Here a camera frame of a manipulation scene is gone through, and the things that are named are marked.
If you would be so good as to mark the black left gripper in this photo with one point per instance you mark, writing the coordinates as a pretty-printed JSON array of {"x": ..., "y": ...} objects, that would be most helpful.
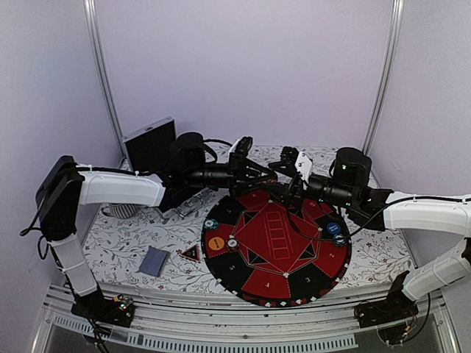
[{"x": 240, "y": 174}]

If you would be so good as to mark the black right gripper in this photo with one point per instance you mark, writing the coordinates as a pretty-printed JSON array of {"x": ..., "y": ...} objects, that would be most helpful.
[{"x": 297, "y": 184}]

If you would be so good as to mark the blue small blind button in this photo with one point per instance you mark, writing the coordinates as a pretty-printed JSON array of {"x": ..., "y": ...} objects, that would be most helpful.
[{"x": 333, "y": 228}]

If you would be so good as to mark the green fifty poker chip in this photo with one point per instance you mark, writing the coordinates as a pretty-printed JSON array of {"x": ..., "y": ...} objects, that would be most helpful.
[{"x": 339, "y": 240}]

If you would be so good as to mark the orange black hundred chip stack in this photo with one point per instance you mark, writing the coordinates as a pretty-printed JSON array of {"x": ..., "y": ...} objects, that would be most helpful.
[{"x": 232, "y": 245}]

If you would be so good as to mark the orange big blind button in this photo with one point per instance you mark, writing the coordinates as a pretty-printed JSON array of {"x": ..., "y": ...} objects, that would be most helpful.
[{"x": 216, "y": 244}]

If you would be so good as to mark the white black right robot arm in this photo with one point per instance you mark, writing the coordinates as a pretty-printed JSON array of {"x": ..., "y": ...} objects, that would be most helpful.
[{"x": 381, "y": 209}]

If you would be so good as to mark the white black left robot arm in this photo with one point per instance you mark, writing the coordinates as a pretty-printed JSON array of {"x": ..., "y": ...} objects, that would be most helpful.
[{"x": 69, "y": 185}]

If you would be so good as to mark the round red black poker mat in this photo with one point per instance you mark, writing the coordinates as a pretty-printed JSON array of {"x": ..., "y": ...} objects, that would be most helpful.
[{"x": 284, "y": 259}]

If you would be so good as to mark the black triangular all-in button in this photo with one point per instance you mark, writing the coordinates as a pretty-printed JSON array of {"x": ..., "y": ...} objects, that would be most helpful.
[{"x": 191, "y": 254}]

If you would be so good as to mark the aluminium poker chip case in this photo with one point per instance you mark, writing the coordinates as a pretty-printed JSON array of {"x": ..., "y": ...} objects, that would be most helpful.
[{"x": 149, "y": 150}]

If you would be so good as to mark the striped grey cup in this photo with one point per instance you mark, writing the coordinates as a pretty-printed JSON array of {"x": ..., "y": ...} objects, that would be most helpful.
[{"x": 119, "y": 211}]

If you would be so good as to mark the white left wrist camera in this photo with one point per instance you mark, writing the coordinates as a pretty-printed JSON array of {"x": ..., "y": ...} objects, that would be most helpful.
[{"x": 240, "y": 149}]

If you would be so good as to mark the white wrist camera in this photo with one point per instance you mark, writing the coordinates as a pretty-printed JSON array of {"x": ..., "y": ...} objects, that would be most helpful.
[
  {"x": 293, "y": 163},
  {"x": 240, "y": 149}
]

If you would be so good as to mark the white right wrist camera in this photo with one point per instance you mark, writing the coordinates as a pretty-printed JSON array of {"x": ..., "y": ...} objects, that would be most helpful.
[{"x": 293, "y": 163}]

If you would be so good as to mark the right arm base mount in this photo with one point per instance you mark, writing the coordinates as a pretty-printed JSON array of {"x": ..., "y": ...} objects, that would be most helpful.
[{"x": 394, "y": 307}]

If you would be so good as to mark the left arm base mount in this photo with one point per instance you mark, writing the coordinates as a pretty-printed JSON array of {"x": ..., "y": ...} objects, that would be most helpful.
[{"x": 118, "y": 311}]

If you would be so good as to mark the right aluminium frame post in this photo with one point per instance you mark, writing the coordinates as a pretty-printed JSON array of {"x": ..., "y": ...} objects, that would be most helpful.
[{"x": 388, "y": 62}]

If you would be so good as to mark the aluminium frame post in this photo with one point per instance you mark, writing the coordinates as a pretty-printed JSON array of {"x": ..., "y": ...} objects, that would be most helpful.
[
  {"x": 91, "y": 18},
  {"x": 388, "y": 62}
]

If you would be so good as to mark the left aluminium frame post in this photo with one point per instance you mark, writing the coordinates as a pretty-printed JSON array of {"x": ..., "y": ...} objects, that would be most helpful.
[{"x": 91, "y": 18}]

